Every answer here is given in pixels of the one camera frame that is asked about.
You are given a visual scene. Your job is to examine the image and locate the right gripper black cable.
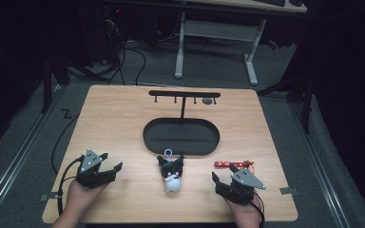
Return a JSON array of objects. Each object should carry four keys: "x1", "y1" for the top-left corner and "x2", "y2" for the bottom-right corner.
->
[{"x1": 248, "y1": 189, "x2": 266, "y2": 228}]

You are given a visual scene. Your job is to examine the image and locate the black floor cable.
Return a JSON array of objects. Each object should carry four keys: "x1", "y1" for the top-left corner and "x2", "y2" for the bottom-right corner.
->
[{"x1": 50, "y1": 113, "x2": 81, "y2": 176}]

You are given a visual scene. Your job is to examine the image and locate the red keychain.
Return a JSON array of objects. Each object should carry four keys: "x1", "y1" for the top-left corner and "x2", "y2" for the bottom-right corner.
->
[{"x1": 214, "y1": 160, "x2": 256, "y2": 175}]

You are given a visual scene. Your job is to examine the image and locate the grey tape piece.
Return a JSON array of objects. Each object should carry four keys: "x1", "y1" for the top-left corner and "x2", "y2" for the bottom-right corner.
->
[
  {"x1": 39, "y1": 191, "x2": 65, "y2": 202},
  {"x1": 279, "y1": 186, "x2": 299, "y2": 196}
]

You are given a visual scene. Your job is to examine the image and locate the black and white plush keychain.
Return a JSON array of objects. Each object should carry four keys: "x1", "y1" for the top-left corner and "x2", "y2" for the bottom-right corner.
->
[{"x1": 157, "y1": 148, "x2": 185, "y2": 194}]

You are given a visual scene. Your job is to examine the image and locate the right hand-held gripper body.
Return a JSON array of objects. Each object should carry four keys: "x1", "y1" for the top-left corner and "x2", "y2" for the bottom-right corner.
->
[{"x1": 215, "y1": 168, "x2": 267, "y2": 205}]

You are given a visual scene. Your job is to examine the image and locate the person's left hand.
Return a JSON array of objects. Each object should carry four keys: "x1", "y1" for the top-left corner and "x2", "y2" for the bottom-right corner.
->
[{"x1": 66, "y1": 180, "x2": 109, "y2": 218}]

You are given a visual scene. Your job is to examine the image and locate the person's right hand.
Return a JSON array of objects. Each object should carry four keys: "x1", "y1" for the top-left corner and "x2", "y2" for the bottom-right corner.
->
[{"x1": 223, "y1": 189, "x2": 262, "y2": 224}]

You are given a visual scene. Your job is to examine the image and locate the black key rack with tray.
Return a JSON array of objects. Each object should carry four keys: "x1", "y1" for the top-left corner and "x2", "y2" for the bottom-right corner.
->
[{"x1": 143, "y1": 89, "x2": 221, "y2": 157}]

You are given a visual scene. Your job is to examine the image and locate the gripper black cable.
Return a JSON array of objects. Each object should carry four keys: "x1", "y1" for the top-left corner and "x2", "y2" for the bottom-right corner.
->
[
  {"x1": 248, "y1": 189, "x2": 266, "y2": 228},
  {"x1": 56, "y1": 155, "x2": 86, "y2": 217}
]

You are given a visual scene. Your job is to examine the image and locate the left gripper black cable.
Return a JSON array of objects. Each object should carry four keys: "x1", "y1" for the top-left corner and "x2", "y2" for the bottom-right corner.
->
[{"x1": 56, "y1": 155, "x2": 86, "y2": 217}]

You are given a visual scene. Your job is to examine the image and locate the black metal stand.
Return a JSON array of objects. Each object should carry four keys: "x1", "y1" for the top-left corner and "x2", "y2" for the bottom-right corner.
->
[
  {"x1": 257, "y1": 70, "x2": 316, "y2": 135},
  {"x1": 40, "y1": 55, "x2": 72, "y2": 114}
]

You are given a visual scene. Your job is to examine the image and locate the white frame desk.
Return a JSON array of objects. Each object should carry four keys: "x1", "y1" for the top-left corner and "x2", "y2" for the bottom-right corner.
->
[{"x1": 174, "y1": 0, "x2": 308, "y2": 86}]

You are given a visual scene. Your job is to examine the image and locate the metal floor rail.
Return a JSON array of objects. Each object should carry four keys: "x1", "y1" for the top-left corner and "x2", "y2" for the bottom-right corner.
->
[
  {"x1": 0, "y1": 85, "x2": 63, "y2": 220},
  {"x1": 288, "y1": 104, "x2": 352, "y2": 228}
]

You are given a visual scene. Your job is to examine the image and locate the bundle of black cables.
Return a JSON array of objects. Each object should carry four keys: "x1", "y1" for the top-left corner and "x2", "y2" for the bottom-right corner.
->
[{"x1": 103, "y1": 8, "x2": 147, "y2": 87}]

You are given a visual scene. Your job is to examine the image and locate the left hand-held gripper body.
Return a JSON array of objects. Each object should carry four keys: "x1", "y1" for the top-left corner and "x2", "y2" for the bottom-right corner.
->
[{"x1": 75, "y1": 148, "x2": 116, "y2": 190}]

